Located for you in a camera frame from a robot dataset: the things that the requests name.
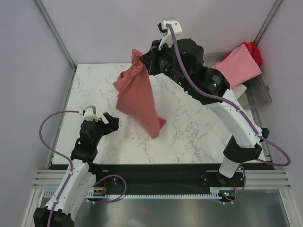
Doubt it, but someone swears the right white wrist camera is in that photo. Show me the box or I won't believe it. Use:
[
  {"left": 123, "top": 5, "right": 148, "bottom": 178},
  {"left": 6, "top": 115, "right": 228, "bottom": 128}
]
[{"left": 158, "top": 17, "right": 182, "bottom": 51}]

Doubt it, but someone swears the white t shirt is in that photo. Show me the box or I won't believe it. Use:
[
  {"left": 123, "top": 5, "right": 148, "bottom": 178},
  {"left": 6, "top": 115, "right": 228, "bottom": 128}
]
[{"left": 232, "top": 84, "right": 247, "bottom": 99}]

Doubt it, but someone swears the right aluminium frame post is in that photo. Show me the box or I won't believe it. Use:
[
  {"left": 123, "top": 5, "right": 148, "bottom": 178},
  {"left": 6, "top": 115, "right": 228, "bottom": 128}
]
[{"left": 253, "top": 0, "right": 284, "bottom": 47}]

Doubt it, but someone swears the bright red t shirt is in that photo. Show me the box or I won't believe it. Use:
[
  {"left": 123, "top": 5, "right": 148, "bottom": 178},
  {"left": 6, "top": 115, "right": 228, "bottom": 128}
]
[{"left": 221, "top": 42, "right": 263, "bottom": 69}]

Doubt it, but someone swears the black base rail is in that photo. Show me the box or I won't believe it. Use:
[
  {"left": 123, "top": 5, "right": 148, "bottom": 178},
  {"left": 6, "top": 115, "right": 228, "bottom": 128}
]
[{"left": 90, "top": 164, "right": 244, "bottom": 195}]

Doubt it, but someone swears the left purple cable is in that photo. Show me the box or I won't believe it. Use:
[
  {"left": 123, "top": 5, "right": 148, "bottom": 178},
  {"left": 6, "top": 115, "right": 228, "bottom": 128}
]
[{"left": 39, "top": 110, "right": 81, "bottom": 227}]

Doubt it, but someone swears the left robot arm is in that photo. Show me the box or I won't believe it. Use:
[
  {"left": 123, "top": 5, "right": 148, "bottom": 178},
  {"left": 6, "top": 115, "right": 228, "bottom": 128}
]
[{"left": 33, "top": 111, "right": 119, "bottom": 227}]

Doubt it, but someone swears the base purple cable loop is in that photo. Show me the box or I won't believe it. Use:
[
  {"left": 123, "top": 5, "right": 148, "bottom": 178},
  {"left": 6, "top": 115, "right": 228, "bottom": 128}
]
[{"left": 86, "top": 174, "right": 128, "bottom": 205}]

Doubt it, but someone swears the light pink t shirt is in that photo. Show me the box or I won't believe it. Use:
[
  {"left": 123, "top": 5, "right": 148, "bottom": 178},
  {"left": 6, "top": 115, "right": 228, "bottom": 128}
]
[{"left": 212, "top": 44, "right": 261, "bottom": 88}]

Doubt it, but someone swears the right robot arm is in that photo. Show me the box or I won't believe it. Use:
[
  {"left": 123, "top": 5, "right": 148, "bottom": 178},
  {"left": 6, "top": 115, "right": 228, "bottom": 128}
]
[{"left": 140, "top": 39, "right": 269, "bottom": 186}]

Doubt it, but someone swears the white slotted cable duct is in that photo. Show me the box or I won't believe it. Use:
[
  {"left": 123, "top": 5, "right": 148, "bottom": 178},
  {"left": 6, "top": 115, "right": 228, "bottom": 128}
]
[{"left": 44, "top": 188, "right": 234, "bottom": 199}]

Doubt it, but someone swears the salmon red t shirt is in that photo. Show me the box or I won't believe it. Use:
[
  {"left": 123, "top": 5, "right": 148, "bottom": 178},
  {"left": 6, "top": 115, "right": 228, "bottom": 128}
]
[{"left": 113, "top": 49, "right": 166, "bottom": 139}]

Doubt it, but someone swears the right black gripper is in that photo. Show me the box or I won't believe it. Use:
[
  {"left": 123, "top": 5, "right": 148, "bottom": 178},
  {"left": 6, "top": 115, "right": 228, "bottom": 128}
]
[{"left": 141, "top": 38, "right": 189, "bottom": 89}]

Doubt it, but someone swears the grey translucent plastic bin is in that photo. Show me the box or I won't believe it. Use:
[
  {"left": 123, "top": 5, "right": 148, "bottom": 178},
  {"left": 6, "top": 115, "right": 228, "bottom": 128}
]
[{"left": 204, "top": 52, "right": 272, "bottom": 110}]

